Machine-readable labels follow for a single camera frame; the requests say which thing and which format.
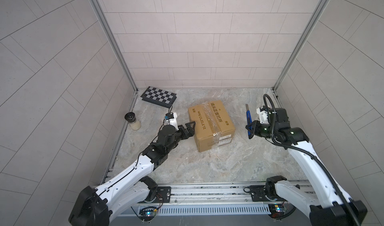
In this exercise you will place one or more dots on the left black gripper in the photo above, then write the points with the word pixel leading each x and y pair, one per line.
pixel 189 134

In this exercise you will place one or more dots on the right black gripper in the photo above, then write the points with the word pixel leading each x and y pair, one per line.
pixel 253 128

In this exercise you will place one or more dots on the blue utility knife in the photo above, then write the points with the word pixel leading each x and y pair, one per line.
pixel 249 122

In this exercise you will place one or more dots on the brown cardboard express box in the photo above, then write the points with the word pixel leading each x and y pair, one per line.
pixel 214 126

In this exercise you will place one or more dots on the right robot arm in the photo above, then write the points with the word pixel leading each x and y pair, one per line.
pixel 331 205

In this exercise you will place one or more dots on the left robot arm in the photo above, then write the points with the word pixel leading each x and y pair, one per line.
pixel 100 205

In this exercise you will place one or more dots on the black white chessboard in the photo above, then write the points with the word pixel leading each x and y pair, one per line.
pixel 159 97

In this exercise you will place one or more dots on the glass jar black lid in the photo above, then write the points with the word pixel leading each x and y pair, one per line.
pixel 132 120

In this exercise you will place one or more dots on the right green circuit board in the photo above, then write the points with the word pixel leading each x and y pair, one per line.
pixel 276 210

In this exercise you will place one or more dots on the green circuit board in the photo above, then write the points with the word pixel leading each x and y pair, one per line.
pixel 276 210
pixel 148 213

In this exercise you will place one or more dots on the left green circuit board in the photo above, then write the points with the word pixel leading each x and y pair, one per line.
pixel 148 213

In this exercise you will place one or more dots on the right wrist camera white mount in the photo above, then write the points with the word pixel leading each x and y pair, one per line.
pixel 263 115

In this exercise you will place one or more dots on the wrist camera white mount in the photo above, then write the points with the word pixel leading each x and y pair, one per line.
pixel 171 119
pixel 263 115

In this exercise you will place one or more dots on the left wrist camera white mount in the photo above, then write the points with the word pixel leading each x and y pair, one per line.
pixel 171 119

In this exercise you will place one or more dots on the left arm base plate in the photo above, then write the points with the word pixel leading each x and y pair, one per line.
pixel 162 195

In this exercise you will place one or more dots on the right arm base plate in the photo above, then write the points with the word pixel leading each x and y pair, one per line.
pixel 258 194

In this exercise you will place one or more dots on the aluminium front rail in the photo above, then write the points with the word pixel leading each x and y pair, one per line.
pixel 216 199

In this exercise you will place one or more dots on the right corner aluminium post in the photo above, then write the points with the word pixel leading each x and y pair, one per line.
pixel 302 40

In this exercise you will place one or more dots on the corner aluminium post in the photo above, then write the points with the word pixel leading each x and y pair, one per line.
pixel 112 40
pixel 302 40

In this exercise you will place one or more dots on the left corner aluminium post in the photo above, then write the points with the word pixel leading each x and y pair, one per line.
pixel 112 40

